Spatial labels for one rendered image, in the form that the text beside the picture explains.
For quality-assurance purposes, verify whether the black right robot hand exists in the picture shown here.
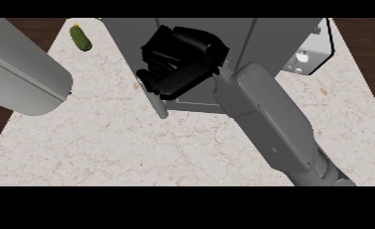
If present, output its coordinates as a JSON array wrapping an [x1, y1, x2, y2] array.
[[135, 24, 232, 101]]

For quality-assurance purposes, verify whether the grey cabinet door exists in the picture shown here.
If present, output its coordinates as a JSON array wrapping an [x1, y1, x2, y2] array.
[[99, 18, 173, 115]]

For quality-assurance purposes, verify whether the green cucumber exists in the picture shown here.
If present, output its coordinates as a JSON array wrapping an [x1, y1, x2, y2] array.
[[70, 23, 95, 53]]

